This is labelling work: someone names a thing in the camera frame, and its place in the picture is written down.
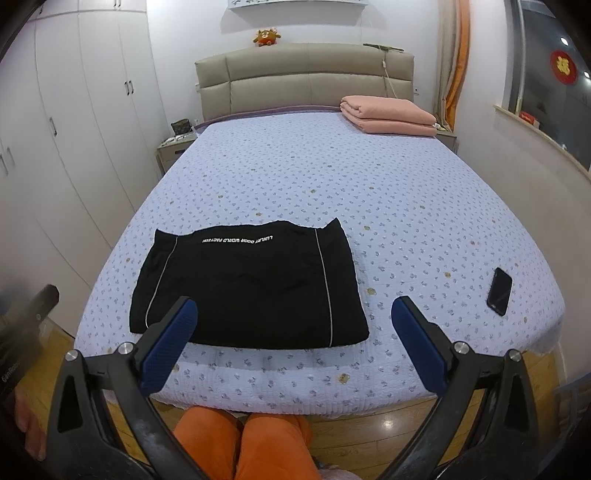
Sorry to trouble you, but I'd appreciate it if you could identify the beige padded headboard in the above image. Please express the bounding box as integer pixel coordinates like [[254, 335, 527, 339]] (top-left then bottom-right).
[[194, 43, 415, 123]]

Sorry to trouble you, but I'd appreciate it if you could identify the black smartphone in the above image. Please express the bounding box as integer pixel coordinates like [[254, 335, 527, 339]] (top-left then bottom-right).
[[486, 267, 514, 317]]

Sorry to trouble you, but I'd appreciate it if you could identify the person's right leg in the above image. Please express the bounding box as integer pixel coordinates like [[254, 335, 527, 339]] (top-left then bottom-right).
[[235, 412, 325, 480]]

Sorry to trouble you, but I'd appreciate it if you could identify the white wardrobe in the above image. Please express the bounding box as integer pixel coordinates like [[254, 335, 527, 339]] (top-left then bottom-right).
[[0, 0, 169, 335]]

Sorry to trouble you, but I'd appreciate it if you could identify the person's left leg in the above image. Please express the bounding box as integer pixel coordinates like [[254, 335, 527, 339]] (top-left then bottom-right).
[[172, 406, 245, 480]]

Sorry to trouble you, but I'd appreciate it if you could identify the beige windowsill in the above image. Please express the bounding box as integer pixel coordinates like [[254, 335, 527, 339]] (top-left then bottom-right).
[[492, 103, 591, 185]]

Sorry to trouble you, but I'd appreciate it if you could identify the person's left hand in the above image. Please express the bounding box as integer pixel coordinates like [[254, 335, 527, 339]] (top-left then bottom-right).
[[13, 388, 52, 446]]

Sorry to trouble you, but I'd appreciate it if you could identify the orange and beige curtain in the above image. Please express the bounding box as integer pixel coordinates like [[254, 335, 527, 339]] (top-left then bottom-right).
[[436, 0, 472, 132]]

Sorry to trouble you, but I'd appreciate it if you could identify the window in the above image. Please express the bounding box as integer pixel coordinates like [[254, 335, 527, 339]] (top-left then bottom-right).
[[507, 0, 591, 155]]

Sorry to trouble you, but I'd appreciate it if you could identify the pink folded blanket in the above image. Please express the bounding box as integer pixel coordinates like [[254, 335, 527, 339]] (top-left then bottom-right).
[[340, 95, 438, 138]]

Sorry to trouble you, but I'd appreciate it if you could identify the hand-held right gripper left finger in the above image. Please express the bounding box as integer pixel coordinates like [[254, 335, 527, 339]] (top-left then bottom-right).
[[46, 295, 208, 480]]

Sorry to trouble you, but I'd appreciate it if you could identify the grey nightstand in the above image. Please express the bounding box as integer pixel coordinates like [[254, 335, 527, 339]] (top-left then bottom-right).
[[435, 129, 460, 154], [154, 133, 200, 182]]

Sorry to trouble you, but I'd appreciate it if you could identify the white cable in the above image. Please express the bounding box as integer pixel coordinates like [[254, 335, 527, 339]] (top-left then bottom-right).
[[381, 50, 403, 100]]

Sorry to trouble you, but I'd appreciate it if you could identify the black hooded jacket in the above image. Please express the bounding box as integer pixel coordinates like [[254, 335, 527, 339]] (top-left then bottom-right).
[[129, 217, 370, 349]]

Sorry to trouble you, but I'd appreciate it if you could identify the orange plush toy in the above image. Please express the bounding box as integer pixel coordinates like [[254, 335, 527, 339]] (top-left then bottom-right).
[[252, 28, 282, 48]]

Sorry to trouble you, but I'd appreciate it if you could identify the bed with floral bedspread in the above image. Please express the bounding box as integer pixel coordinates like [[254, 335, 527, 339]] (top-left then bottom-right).
[[74, 107, 568, 412]]

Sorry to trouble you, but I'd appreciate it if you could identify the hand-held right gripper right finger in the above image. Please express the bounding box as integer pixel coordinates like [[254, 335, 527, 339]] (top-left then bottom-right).
[[381, 295, 540, 480]]

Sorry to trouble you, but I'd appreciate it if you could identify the red window decoration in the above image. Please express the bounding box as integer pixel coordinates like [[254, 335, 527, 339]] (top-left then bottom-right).
[[549, 50, 580, 86]]

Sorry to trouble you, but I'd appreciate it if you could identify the white wall shelf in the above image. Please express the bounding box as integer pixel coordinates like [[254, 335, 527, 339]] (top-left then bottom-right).
[[227, 0, 371, 14]]

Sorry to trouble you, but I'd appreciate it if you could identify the person's leg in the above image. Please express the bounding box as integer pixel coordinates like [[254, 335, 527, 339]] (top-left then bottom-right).
[[172, 406, 245, 480], [235, 412, 325, 480]]

